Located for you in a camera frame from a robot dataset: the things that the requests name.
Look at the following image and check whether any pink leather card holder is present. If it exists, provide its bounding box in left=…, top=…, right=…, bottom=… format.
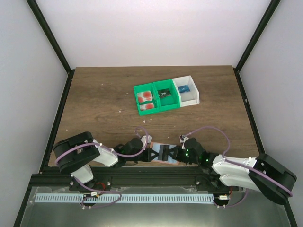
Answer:
left=150, top=142, right=179, bottom=165

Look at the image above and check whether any red circle card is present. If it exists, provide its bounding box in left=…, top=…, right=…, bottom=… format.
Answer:
left=140, top=103, right=155, bottom=111
left=142, top=91, right=153, bottom=100

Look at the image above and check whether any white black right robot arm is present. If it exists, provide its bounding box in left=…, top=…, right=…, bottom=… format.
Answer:
left=164, top=138, right=297, bottom=205

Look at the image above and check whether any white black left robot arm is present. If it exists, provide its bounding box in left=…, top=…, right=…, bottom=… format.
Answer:
left=53, top=131, right=159, bottom=187

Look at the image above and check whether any red and white card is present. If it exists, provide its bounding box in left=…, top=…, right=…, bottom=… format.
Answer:
left=137, top=92, right=153, bottom=104

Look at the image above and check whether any dark green card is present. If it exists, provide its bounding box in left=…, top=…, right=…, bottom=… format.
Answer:
left=158, top=88, right=171, bottom=96

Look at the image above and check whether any blue card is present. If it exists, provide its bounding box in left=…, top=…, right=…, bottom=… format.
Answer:
left=178, top=85, right=191, bottom=93

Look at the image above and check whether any middle green plastic bin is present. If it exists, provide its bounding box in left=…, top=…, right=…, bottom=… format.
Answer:
left=153, top=79, right=180, bottom=112

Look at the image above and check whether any green plastic bin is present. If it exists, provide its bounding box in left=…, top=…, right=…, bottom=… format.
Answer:
left=153, top=79, right=180, bottom=112
left=133, top=83, right=160, bottom=116

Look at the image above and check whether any white plastic bin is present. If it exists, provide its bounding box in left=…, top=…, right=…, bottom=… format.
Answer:
left=172, top=75, right=200, bottom=107

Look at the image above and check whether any left green plastic bin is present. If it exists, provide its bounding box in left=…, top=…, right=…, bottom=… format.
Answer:
left=133, top=83, right=160, bottom=116

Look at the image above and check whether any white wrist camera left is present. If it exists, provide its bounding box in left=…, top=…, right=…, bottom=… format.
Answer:
left=141, top=134, right=152, bottom=147

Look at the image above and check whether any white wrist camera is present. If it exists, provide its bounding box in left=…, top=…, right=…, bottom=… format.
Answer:
left=179, top=135, right=189, bottom=149
left=141, top=134, right=152, bottom=147

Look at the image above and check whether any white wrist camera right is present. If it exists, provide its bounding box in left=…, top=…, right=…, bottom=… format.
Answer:
left=179, top=135, right=189, bottom=149

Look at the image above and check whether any black front frame rail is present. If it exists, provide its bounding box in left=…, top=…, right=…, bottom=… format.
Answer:
left=30, top=166, right=280, bottom=192

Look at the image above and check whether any light blue cable duct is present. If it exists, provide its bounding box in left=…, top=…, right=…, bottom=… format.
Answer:
left=35, top=193, right=214, bottom=204

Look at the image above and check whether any right black frame post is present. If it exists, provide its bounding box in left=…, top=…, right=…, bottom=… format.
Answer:
left=236, top=0, right=282, bottom=70

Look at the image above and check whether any black frame post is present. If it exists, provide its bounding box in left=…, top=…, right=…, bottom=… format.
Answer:
left=25, top=0, right=72, bottom=74
left=236, top=0, right=282, bottom=70

